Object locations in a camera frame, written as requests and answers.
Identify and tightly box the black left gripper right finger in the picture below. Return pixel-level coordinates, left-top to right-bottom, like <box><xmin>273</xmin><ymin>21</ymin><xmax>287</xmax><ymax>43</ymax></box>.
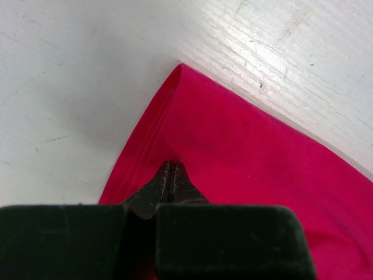
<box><xmin>154</xmin><ymin>163</ymin><xmax>316</xmax><ymax>279</ymax></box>

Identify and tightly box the bright red t shirt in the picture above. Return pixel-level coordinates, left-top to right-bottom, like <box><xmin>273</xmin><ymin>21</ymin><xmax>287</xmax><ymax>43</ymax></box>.
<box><xmin>99</xmin><ymin>64</ymin><xmax>372</xmax><ymax>279</ymax></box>

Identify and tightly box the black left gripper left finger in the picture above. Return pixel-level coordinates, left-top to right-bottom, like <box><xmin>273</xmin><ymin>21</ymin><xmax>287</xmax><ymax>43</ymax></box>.
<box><xmin>1</xmin><ymin>162</ymin><xmax>172</xmax><ymax>279</ymax></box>

